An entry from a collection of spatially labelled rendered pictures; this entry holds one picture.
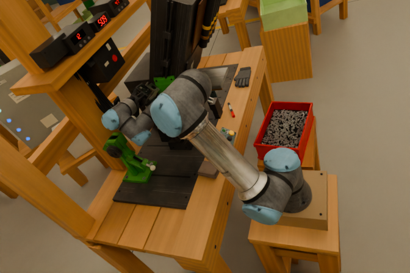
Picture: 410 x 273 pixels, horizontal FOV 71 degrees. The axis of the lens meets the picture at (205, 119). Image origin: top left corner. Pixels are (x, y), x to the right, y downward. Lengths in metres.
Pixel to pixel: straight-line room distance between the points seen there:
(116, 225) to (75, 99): 0.61
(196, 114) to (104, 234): 0.86
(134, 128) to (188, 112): 0.42
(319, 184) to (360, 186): 1.13
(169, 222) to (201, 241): 0.19
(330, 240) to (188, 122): 0.67
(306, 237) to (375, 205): 1.12
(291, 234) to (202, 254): 0.34
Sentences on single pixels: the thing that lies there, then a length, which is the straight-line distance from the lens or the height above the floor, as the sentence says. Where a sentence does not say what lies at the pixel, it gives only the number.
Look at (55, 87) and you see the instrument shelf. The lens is 1.22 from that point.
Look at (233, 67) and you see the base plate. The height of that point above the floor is 0.90.
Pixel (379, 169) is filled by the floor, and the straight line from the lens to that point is 2.41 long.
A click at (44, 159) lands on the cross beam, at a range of 1.44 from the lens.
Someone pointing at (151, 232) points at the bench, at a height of 0.88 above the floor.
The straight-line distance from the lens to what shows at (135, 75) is 1.62.
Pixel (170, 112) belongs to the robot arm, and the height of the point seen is 1.49.
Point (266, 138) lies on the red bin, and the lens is 1.43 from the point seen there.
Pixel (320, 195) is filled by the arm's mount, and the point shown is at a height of 0.93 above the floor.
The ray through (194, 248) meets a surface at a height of 0.90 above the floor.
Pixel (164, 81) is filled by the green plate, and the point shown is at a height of 1.25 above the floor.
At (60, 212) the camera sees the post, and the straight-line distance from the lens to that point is 1.41.
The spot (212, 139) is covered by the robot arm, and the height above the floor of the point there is 1.35.
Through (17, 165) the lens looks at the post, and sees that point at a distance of 1.27.
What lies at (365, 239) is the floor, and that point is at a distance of 2.12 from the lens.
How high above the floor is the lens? 1.92
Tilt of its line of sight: 38 degrees down
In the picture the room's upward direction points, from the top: 24 degrees counter-clockwise
